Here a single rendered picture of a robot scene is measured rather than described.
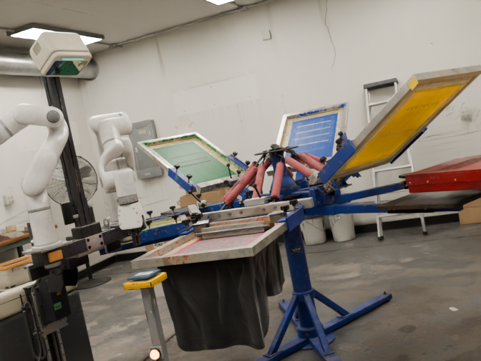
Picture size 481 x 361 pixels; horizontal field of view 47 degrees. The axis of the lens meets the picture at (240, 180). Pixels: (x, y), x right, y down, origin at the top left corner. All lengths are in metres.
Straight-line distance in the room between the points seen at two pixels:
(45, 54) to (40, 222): 0.70
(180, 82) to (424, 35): 3.12
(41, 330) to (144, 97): 5.28
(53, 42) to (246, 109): 4.92
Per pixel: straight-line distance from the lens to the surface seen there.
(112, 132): 2.42
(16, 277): 3.09
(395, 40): 6.84
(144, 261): 2.50
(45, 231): 2.48
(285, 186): 3.62
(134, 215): 2.23
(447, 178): 2.66
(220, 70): 7.37
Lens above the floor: 1.43
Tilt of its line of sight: 4 degrees down
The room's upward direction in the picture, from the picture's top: 11 degrees counter-clockwise
